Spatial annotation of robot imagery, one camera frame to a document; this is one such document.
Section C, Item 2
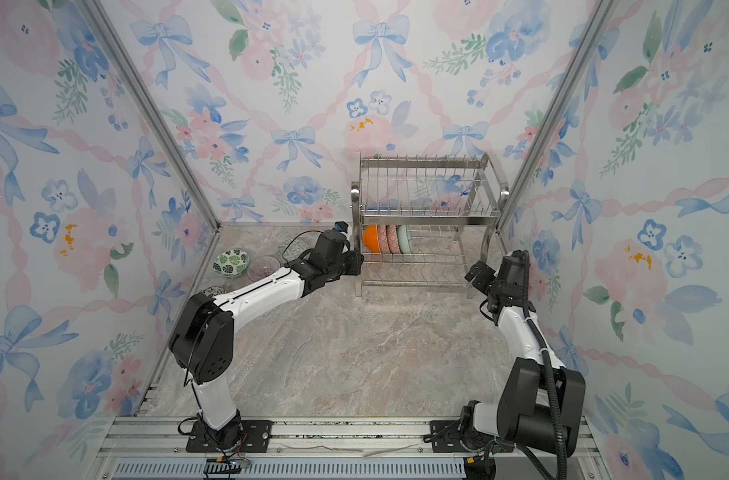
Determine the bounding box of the orange white bowl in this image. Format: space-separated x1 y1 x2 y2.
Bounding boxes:
362 225 381 254

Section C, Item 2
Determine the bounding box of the pink purple bowl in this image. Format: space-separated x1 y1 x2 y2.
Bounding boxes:
377 225 391 255

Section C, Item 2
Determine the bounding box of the pale green celadon bowl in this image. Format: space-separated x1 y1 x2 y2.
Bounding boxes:
397 225 413 255

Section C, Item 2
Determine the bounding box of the green geometric pattern bowl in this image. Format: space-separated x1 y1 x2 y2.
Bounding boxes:
276 238 310 264

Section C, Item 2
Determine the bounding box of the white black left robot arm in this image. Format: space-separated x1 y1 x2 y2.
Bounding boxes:
168 221 364 434

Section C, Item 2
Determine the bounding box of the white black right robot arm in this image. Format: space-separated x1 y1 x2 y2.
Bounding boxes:
459 250 586 458

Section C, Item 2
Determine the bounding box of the stainless steel dish rack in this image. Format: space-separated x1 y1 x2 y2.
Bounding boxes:
350 153 510 294

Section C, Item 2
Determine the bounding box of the purple glass bowl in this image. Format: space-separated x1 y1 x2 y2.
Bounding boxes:
246 255 282 282

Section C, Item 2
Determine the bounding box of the green leaf pattern bowl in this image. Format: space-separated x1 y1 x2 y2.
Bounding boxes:
212 248 250 279

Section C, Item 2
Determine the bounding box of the dark speckled bowl left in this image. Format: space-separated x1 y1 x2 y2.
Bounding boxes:
202 286 226 297

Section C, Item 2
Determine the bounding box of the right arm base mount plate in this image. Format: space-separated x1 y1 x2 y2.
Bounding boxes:
423 420 514 455

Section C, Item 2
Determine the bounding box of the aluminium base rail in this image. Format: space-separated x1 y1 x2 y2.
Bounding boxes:
99 416 612 480

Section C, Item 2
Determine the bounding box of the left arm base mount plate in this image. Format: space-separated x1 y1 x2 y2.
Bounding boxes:
186 420 274 454

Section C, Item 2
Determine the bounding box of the aluminium corner post right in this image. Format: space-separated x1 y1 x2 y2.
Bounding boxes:
496 0 617 236

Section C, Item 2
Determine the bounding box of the aluminium corner post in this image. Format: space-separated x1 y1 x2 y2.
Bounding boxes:
496 0 617 236
76 0 220 232

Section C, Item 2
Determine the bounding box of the aluminium corner post left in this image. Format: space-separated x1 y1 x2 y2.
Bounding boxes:
76 0 220 232

